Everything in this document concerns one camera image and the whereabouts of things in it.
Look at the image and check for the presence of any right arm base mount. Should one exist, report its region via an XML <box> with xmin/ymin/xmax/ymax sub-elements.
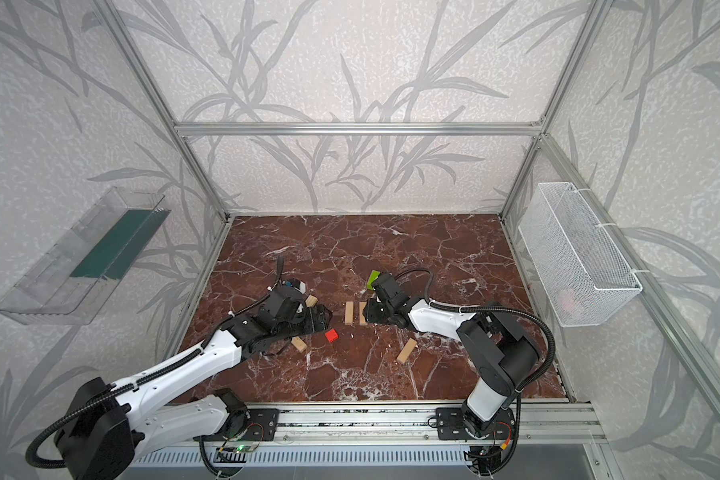
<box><xmin>427</xmin><ymin>407</ymin><xmax>516</xmax><ymax>443</ymax></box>

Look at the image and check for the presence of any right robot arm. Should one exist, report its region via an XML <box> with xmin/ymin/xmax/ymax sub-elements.
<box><xmin>363</xmin><ymin>268</ymin><xmax>556</xmax><ymax>439</ymax></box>

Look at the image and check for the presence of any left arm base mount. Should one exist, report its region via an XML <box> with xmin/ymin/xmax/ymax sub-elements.
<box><xmin>218</xmin><ymin>408</ymin><xmax>280</xmax><ymax>442</ymax></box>

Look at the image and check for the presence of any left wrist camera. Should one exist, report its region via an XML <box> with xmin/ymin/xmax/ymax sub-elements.
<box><xmin>283</xmin><ymin>278</ymin><xmax>306</xmax><ymax>294</ymax></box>

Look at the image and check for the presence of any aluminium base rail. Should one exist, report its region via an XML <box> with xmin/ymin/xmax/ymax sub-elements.
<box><xmin>98</xmin><ymin>400</ymin><xmax>608</xmax><ymax>448</ymax></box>

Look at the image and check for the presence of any aluminium frame crossbar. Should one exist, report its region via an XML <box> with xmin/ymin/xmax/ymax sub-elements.
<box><xmin>175</xmin><ymin>122</ymin><xmax>541</xmax><ymax>137</ymax></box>

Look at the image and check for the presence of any white wire wall basket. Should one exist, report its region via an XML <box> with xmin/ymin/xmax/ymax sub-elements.
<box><xmin>519</xmin><ymin>182</ymin><xmax>643</xmax><ymax>328</ymax></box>

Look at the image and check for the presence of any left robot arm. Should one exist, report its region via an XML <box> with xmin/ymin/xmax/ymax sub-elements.
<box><xmin>25</xmin><ymin>282</ymin><xmax>333</xmax><ymax>479</ymax></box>

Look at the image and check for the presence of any clear plastic wall bin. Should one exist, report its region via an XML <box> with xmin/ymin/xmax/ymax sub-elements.
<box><xmin>0</xmin><ymin>187</ymin><xmax>171</xmax><ymax>326</ymax></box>

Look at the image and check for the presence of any red cube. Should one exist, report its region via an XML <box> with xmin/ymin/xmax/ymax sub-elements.
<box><xmin>324</xmin><ymin>329</ymin><xmax>339</xmax><ymax>343</ymax></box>

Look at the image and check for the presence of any natural wood block top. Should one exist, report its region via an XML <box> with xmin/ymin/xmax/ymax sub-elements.
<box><xmin>344</xmin><ymin>301</ymin><xmax>355</xmax><ymax>325</ymax></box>

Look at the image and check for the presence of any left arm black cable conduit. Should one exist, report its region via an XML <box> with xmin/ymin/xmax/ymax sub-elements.
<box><xmin>25</xmin><ymin>256</ymin><xmax>286</xmax><ymax>469</ymax></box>

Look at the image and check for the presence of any green long block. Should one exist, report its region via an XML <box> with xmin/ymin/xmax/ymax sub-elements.
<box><xmin>366</xmin><ymin>270</ymin><xmax>381</xmax><ymax>290</ymax></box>

